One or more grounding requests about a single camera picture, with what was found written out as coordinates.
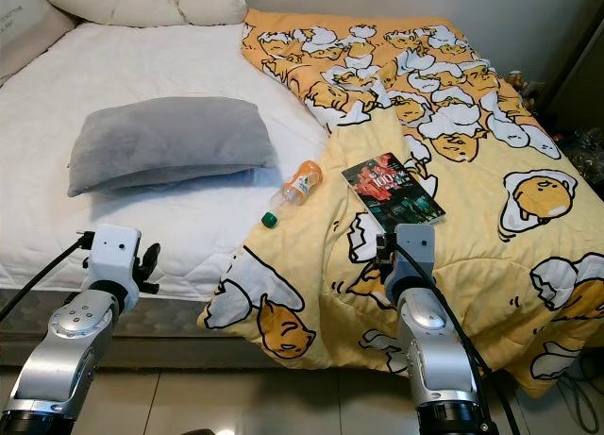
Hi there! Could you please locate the dark cover paperback book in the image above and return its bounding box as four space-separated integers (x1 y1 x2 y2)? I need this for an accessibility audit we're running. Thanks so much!
341 152 447 231

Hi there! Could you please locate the grey velvet pillow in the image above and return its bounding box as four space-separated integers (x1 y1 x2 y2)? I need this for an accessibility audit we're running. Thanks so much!
67 97 277 199

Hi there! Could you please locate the yellow cartoon egg blanket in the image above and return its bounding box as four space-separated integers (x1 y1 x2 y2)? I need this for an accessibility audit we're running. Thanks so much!
197 8 604 400

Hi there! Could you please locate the orange drink plastic bottle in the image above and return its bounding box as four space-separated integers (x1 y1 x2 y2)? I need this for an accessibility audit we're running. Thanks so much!
260 159 325 229

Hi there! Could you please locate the white quilted bed mattress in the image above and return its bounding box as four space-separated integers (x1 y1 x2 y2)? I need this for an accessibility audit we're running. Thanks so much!
0 23 343 340

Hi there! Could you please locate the beige bed base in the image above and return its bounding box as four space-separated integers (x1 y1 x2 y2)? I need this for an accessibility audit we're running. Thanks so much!
0 329 248 369

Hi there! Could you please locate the dark bedside furniture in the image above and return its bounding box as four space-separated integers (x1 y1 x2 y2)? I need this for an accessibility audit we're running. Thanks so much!
533 18 604 172

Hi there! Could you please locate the cream long bolster pillow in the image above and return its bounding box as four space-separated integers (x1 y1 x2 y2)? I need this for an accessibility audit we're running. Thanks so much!
42 0 249 29

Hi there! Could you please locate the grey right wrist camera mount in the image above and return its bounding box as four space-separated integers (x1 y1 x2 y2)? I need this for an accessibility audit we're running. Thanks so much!
391 223 436 286

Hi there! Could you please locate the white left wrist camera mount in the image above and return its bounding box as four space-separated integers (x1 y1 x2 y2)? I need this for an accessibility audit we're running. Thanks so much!
89 223 143 310

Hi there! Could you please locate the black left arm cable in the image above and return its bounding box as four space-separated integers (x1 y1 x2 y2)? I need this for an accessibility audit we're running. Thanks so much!
0 231 96 324

